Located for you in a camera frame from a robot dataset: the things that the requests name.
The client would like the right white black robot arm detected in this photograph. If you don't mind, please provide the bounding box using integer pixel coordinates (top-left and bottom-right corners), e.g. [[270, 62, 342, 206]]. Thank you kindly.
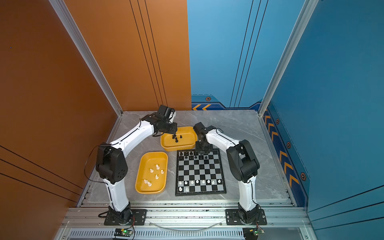
[[193, 122, 262, 225]]

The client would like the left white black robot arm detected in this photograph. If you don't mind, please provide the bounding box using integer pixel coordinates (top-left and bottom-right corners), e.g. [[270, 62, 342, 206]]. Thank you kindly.
[[96, 105, 178, 225]]

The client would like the yellow tray with black pieces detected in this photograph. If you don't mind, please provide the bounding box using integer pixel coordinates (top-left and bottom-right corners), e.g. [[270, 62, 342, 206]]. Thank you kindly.
[[161, 127, 198, 152]]

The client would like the black white chess board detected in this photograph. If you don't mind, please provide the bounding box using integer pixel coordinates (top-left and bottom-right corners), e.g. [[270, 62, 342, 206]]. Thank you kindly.
[[175, 149, 227, 196]]

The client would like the yellow tray with white pieces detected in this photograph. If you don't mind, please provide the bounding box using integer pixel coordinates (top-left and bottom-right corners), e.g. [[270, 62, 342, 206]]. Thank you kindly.
[[135, 152, 168, 195]]

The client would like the right green circuit board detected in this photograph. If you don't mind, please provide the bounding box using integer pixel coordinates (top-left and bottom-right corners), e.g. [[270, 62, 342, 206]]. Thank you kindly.
[[243, 228, 265, 240]]

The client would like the green circuit board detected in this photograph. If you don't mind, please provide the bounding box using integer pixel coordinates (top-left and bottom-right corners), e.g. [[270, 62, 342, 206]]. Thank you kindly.
[[243, 228, 265, 240], [113, 228, 136, 240]]

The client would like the left green circuit board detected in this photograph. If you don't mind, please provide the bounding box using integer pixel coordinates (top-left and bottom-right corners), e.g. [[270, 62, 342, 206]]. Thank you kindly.
[[113, 228, 136, 240]]

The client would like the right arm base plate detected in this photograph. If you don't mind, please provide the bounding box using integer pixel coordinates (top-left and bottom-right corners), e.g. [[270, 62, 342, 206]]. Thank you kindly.
[[225, 209, 268, 226]]

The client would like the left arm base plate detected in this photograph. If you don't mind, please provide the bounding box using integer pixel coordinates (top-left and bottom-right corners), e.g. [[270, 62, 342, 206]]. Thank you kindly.
[[104, 209, 147, 227]]

